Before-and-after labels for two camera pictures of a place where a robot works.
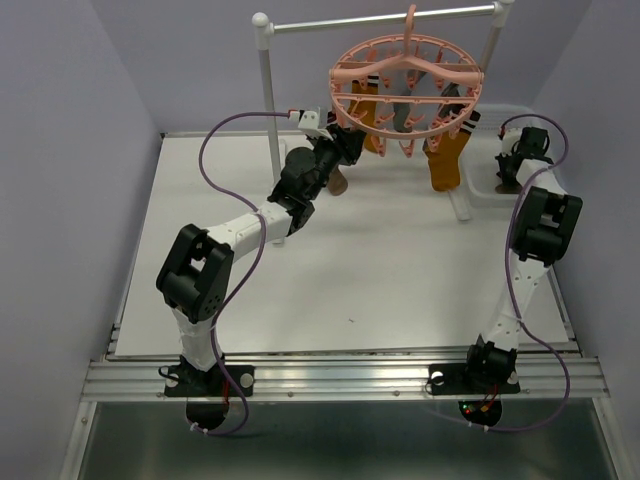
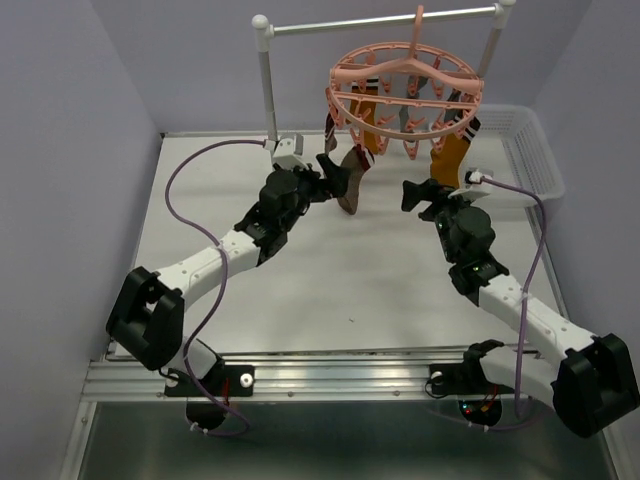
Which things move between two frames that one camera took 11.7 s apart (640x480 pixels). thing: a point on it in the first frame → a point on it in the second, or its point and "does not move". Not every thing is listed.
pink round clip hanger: (404, 88) does not move
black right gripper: (500, 158) → (413, 193)
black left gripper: (346, 144) → (335, 183)
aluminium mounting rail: (345, 375) does not move
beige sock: (509, 189) → (357, 161)
